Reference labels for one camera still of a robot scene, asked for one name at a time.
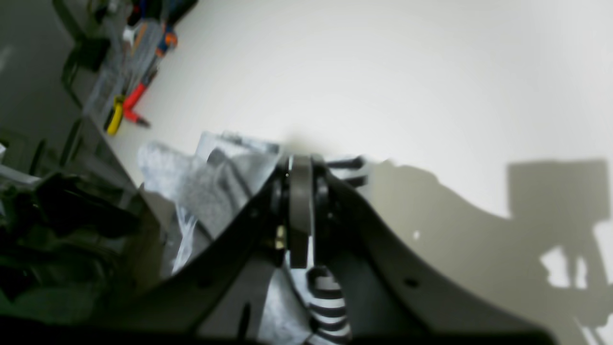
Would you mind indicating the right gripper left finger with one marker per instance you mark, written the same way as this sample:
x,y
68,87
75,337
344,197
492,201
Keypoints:
x,y
223,292

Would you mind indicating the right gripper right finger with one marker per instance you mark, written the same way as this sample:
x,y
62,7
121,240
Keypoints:
x,y
392,296

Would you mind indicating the grey T-shirt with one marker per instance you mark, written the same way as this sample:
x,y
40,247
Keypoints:
x,y
213,186

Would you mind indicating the red handled screwdriver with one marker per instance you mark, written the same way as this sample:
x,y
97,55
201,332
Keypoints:
x,y
134,97

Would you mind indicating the yellow handled tool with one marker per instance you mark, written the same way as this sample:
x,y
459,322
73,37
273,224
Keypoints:
x,y
115,116

